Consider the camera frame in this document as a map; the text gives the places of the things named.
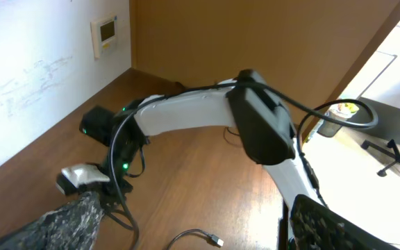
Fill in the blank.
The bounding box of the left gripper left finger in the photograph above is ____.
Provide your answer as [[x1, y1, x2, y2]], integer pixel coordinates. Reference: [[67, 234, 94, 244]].
[[0, 192, 104, 250]]

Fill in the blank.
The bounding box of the black USB cable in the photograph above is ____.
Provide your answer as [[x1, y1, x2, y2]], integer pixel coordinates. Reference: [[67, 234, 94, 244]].
[[165, 228, 225, 250]]

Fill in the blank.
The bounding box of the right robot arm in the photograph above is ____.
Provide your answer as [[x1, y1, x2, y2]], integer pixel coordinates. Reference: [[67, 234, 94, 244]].
[[68, 69, 304, 188]]

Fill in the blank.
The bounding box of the wall control panel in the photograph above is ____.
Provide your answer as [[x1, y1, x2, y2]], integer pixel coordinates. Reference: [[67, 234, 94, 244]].
[[90, 15, 118, 60]]

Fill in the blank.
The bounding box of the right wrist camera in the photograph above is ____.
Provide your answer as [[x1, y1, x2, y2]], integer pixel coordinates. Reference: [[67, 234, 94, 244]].
[[56, 163, 110, 196]]

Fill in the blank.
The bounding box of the waste bin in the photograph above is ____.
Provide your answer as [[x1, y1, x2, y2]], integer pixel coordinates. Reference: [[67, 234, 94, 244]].
[[317, 103, 359, 138]]

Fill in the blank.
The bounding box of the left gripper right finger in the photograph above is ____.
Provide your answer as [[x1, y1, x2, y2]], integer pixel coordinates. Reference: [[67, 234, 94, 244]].
[[290, 194, 395, 250]]

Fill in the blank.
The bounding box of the right camera cable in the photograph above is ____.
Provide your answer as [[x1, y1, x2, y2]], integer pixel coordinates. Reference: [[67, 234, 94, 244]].
[[108, 81, 379, 250]]

